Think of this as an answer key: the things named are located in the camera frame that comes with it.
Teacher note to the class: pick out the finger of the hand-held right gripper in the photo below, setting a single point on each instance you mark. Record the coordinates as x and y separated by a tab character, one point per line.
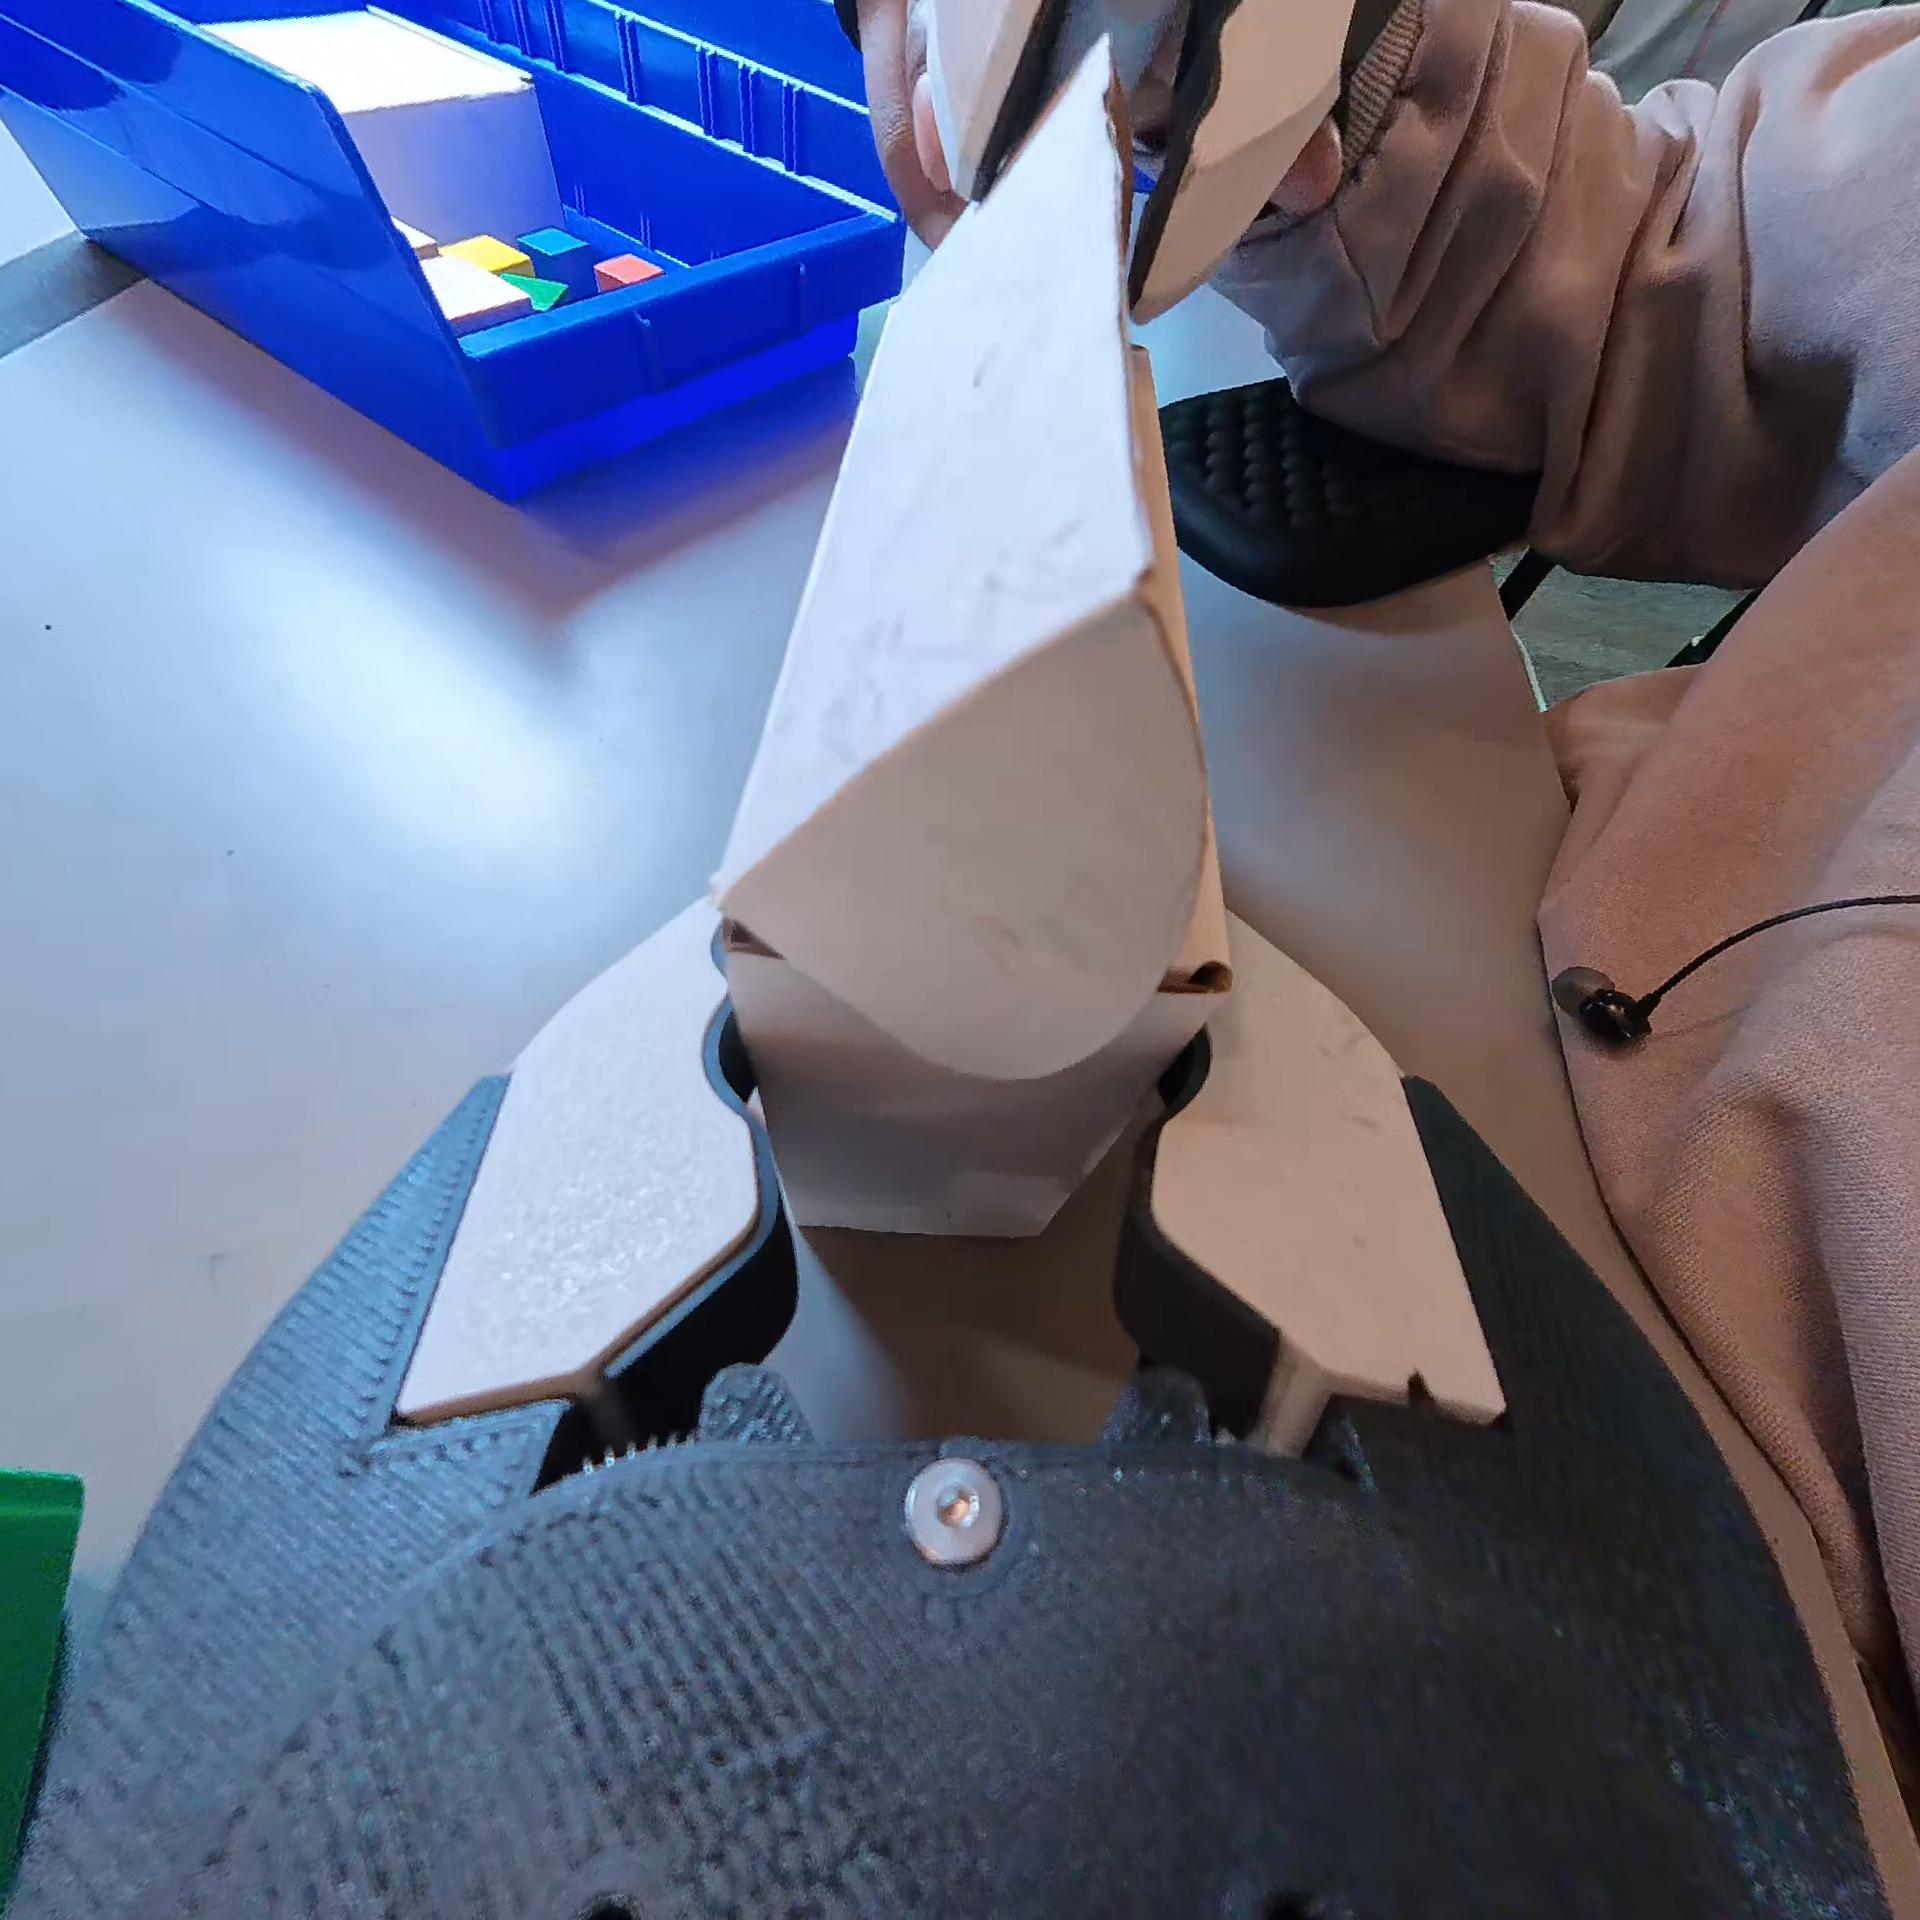
1261	119
983	75

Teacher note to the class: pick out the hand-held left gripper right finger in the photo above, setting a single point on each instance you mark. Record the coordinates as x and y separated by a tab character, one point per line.
1305	1201

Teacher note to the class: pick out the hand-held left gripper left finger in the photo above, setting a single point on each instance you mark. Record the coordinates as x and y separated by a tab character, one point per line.
600	1201

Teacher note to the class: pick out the white cardboard mailer box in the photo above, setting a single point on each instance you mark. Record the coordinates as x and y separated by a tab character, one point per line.
975	675
390	75

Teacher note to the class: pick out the green plastic bin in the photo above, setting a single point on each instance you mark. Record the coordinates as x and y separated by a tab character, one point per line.
38	1651

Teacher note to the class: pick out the blue plastic bin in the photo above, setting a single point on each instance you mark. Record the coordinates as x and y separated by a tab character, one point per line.
270	271

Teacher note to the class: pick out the person's right hand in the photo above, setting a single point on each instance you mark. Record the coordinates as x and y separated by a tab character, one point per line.
902	106

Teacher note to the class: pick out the black textured pad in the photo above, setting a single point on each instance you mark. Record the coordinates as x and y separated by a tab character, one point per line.
1335	494

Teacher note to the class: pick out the red cube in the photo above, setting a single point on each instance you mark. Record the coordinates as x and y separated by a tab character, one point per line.
626	273

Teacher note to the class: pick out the blue cube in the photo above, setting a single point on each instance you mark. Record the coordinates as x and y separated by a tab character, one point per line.
552	242

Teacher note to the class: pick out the person's pink hoodie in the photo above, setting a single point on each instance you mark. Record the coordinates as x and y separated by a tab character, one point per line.
1769	1275

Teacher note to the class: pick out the green cube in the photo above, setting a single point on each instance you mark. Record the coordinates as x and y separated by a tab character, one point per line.
537	291

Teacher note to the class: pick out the yellow cube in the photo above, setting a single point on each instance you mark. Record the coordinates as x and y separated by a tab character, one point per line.
483	254

